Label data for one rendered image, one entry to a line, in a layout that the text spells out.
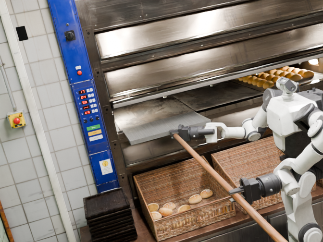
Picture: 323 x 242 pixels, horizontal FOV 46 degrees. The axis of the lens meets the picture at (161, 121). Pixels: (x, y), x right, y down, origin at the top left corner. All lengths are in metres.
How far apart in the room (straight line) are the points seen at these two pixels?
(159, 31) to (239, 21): 0.58
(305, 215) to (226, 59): 1.20
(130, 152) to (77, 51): 0.80
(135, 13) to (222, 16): 0.62
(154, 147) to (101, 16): 0.98
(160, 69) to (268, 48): 0.83
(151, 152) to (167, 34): 0.85
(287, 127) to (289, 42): 1.20
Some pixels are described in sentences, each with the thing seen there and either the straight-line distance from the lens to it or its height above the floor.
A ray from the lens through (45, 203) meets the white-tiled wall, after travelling 2.84.
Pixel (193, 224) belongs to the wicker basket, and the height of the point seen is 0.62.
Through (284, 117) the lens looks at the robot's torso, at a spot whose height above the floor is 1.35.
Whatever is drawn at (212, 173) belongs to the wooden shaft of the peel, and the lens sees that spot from 1.81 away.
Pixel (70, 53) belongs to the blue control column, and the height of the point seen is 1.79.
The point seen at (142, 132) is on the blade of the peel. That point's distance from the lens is 2.60.
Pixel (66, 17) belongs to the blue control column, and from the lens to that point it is 2.53.
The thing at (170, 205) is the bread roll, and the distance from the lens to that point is 2.76.
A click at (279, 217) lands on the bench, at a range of 2.73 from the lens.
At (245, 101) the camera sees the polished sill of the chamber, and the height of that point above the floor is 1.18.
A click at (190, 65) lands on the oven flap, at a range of 2.73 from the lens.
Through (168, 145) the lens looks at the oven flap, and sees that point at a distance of 2.80.
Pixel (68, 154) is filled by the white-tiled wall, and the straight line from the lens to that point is 2.71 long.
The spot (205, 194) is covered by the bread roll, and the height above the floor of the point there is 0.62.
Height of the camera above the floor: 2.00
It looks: 17 degrees down
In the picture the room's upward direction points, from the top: 11 degrees counter-clockwise
